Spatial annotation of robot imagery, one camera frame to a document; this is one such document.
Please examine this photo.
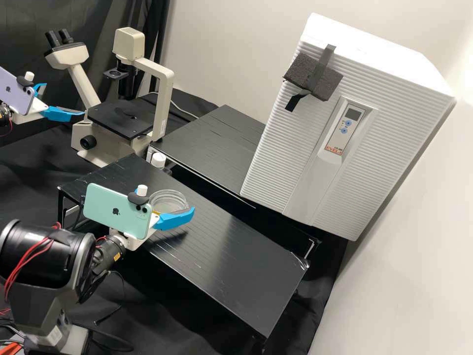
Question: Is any white cable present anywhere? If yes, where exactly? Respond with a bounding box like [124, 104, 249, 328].
[171, 102, 202, 121]

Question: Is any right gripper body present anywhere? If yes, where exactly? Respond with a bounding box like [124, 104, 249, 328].
[108, 216, 161, 251]

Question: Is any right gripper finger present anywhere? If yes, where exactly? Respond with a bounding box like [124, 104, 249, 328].
[154, 207, 196, 231]

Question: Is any petri dish lid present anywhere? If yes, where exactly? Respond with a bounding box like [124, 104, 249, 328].
[149, 188, 191, 213]

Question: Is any cream microscope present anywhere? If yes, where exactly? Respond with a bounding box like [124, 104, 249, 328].
[44, 28, 175, 167]

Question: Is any petri dish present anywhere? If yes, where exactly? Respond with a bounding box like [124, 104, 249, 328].
[150, 194, 191, 216]

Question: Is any incubator door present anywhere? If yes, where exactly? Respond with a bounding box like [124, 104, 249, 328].
[239, 35, 457, 244]

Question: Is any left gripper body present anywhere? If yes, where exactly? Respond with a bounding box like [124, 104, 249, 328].
[13, 98, 49, 125]

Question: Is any left wrist camera phone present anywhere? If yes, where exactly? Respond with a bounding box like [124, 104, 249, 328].
[0, 66, 37, 116]

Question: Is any white incubator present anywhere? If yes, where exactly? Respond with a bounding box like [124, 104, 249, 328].
[300, 12, 459, 111]

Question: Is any wrist camera phone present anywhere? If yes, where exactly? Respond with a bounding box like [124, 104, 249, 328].
[82, 183, 154, 236]
[0, 66, 37, 116]

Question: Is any right wrist camera phone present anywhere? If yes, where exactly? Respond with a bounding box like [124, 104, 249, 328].
[82, 183, 154, 236]

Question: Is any black platform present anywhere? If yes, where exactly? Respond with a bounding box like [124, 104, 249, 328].
[57, 153, 310, 339]
[147, 105, 323, 259]

